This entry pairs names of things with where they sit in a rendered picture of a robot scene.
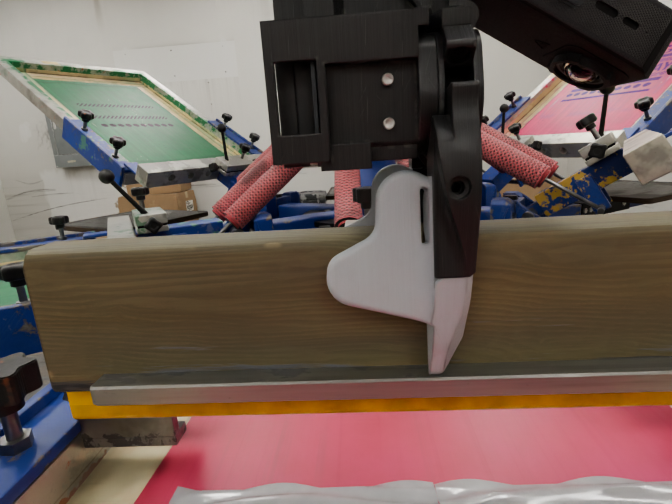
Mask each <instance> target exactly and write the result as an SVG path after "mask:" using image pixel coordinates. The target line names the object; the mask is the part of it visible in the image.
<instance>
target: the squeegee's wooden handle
mask: <svg viewBox="0 0 672 504"><path fill-rule="evenodd" d="M374 227H375V225H373V226H353V227H333V228H313V229H292V230H272V231H252V232H232V233H211V234H191V235H171V236H151V237H130V238H110V239H90V240H69V241H54V242H51V243H48V244H45V245H42V246H39V247H36V248H33V249H30V250H29V251H28V253H27V254H26V255H25V258H24V264H23V273H24V277H25V281H26V286H27V290H28V294H29V298H30V302H31V306H32V310H33V314H34V318H35V322H36V326H37V330H38V334H39V338H40V343H41V347H42V351H43V355H44V359H45V363H46V367H47V371H48V375H49V379H50V383H51V387H52V389H53V390H54V391H55V392H83V391H90V387H91V386H92V385H93V384H94V383H95V382H96V381H97V380H98V379H99V378H100V377H101V376H103V375H104V374H124V373H157V372H191V371H224V370H258V369H291V368H325V367H358V366H392V365H425V364H428V347H427V323H424V322H421V321H417V320H413V319H408V318H403V317H399V316H394V315H390V314H385V313H380V312H376V311H371V310H366V309H362V308H357V307H353V306H348V305H345V304H342V303H341V302H339V301H338V300H336V299H335V298H334V297H333V295H332V294H331V293H330V291H329V288H328V285H327V268H328V265H329V263H330V261H331V260H332V258H333V257H334V256H336V255H337V254H339V253H341V252H343V251H345V250H346V249H348V248H350V247H352V246H354V245H355V244H357V243H359V242H361V241H363V240H365V239H366V238H367V237H369V236H370V234H371V233H372V232H373V230H374ZM660 357H672V211H657V212H637V213H616V214H596V215H576V216H556V217H535V218H515V219H495V220H480V226H479V238H478V249H477V260H476V272H475V273H474V274H473V283H472V292H471V300H470V306H469V311H468V315H467V320H466V324H465V329H464V334H463V337H462V339H461V341H460V343H459V345H458V347H457V348H456V350H455V352H454V354H453V356H452V358H451V360H450V361H449V363H448V364H459V363H492V362H526V361H559V360H593V359H626V358H660Z"/></svg>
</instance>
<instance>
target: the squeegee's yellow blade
mask: <svg viewBox="0 0 672 504"><path fill-rule="evenodd" d="M67 396H68V400H69V404H70V405H94V404H93V402H92V397H91V393H90V391H83V392H67Z"/></svg>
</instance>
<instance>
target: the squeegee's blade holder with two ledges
mask: <svg viewBox="0 0 672 504"><path fill-rule="evenodd" d="M669 391H672V357H660V358H626V359H593V360H559V361H526V362H492V363H459V364H448V365H447V367H446V369H445V371H444V372H443V373H441V374H431V375H429V372H428V364H425V365H392V366H358V367H325V368H291V369H258V370H224V371H191V372H157V373H124V374H104V375H103V376H101V377H100V378H99V379H98V380H97V381H96V382H95V383H94V384H93V385H92V386H91V387H90V393H91V397H92V402H93V404H94V405H97V406H116V405H155V404H195V403H234V402H274V401H313V400H353V399H392V398H432V397H471V396H511V395H550V394H590V393H629V392H669Z"/></svg>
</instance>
